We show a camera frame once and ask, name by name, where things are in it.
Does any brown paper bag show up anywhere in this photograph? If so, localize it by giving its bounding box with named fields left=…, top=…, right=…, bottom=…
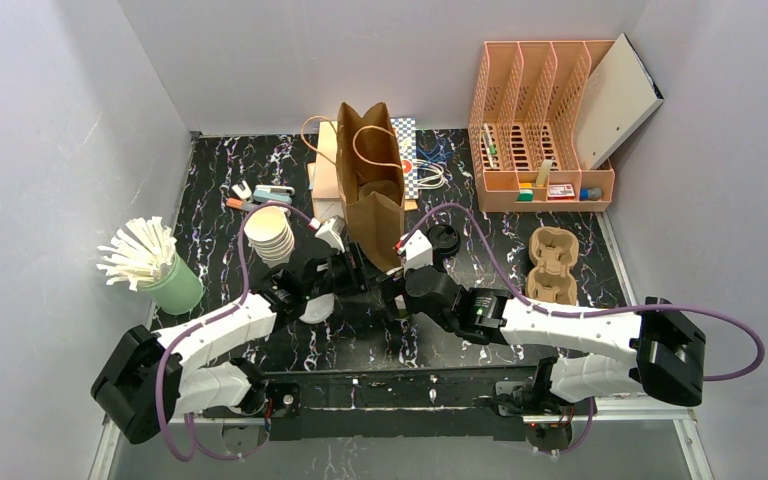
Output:
left=306, top=102, right=405, bottom=272

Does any cardboard cup carrier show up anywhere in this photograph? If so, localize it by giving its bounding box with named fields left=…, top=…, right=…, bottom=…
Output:
left=524, top=227, right=579, bottom=306

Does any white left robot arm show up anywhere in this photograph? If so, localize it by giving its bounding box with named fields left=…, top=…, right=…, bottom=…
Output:
left=90, top=216, right=368, bottom=444

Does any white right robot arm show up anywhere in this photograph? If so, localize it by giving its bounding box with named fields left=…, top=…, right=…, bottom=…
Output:
left=381, top=232, right=706, bottom=414

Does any black coffee cup lid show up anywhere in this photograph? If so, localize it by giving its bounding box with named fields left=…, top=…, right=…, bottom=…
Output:
left=426, top=223, right=461, bottom=259

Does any stack of white lids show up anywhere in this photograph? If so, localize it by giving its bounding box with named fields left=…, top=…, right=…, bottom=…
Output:
left=243, top=206, right=295, bottom=267

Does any checkered paper sheet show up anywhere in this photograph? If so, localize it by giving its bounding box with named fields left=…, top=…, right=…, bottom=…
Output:
left=391, top=117, right=419, bottom=200

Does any orange file organizer rack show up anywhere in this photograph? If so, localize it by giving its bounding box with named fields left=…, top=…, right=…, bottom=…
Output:
left=468, top=40, right=615, bottom=213

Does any green cup of stirrers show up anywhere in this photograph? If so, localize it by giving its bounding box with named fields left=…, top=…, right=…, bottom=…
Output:
left=96, top=216, right=204, bottom=315

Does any white folder board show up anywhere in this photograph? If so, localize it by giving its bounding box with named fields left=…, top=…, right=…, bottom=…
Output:
left=573, top=34, right=664, bottom=170

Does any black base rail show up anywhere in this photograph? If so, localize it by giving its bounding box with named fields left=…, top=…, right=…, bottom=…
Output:
left=245, top=368, right=584, bottom=428

